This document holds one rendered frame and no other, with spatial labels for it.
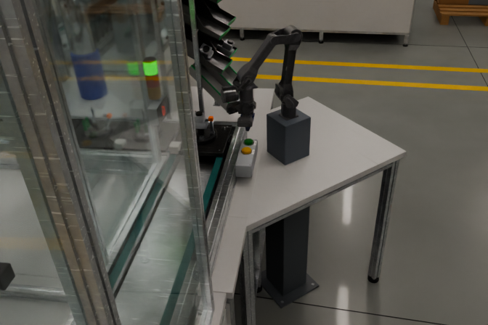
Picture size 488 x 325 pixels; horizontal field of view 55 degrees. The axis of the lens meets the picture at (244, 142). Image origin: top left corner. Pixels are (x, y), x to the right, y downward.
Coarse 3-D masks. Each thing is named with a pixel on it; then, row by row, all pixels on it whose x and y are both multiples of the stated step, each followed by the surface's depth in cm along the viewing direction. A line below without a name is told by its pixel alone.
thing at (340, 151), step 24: (312, 120) 240; (336, 120) 239; (264, 144) 222; (312, 144) 220; (336, 144) 219; (360, 144) 219; (384, 144) 218; (264, 168) 205; (288, 168) 204; (312, 168) 204; (336, 168) 203; (360, 168) 202; (264, 192) 191; (288, 192) 190; (312, 192) 190; (264, 216) 178
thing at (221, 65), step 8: (184, 24) 220; (200, 32) 219; (200, 40) 221; (208, 40) 220; (192, 48) 210; (192, 56) 213; (200, 56) 211; (216, 56) 223; (224, 56) 222; (208, 64) 212; (216, 64) 217; (224, 64) 220
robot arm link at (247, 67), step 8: (280, 32) 187; (264, 40) 184; (272, 40) 181; (280, 40) 181; (288, 40) 181; (296, 40) 182; (264, 48) 182; (272, 48) 183; (256, 56) 184; (264, 56) 184; (248, 64) 186; (256, 64) 184; (240, 72) 187; (248, 72) 184; (256, 72) 186; (240, 80) 185
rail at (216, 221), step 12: (240, 132) 213; (228, 144) 205; (228, 156) 196; (228, 168) 190; (228, 180) 182; (216, 192) 176; (228, 192) 179; (216, 204) 171; (228, 204) 180; (216, 216) 164; (216, 228) 159; (216, 240) 160; (216, 252) 161
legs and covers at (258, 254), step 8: (272, 104) 278; (256, 232) 231; (264, 232) 268; (256, 240) 234; (264, 240) 268; (256, 248) 237; (256, 256) 240; (256, 264) 243; (256, 272) 243; (256, 280) 239; (256, 288) 235; (232, 304) 156; (232, 312) 157; (232, 320) 157
